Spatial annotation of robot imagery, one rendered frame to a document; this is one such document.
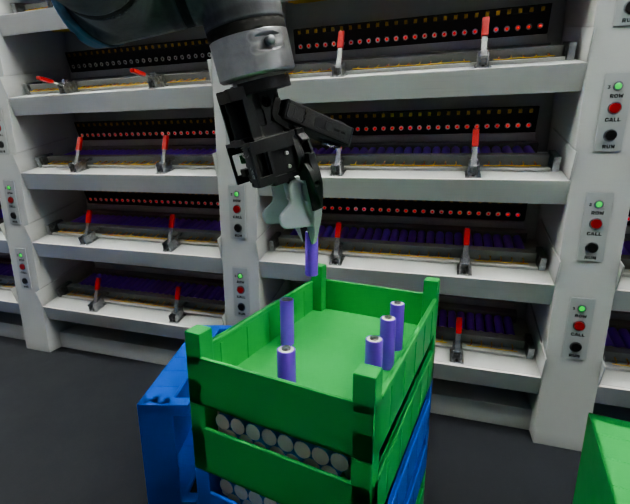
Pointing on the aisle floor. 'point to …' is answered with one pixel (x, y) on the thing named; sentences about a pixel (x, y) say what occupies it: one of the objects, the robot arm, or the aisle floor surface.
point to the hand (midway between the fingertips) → (311, 231)
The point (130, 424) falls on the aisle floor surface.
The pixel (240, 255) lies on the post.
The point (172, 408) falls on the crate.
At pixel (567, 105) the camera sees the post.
